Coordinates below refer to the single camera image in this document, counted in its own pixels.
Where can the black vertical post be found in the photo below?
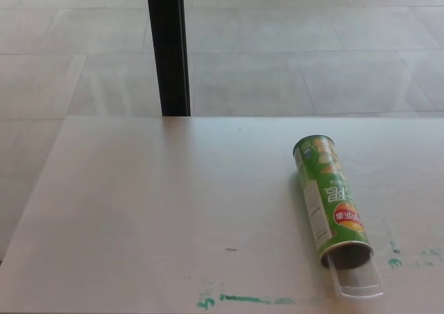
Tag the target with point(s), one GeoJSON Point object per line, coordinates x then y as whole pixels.
{"type": "Point", "coordinates": [167, 50]}

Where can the clear plastic chips tray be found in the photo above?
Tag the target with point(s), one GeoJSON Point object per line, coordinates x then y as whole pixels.
{"type": "Point", "coordinates": [357, 282]}

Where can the green cylindrical chips can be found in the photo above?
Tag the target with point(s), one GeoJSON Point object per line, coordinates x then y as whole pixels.
{"type": "Point", "coordinates": [320, 189]}

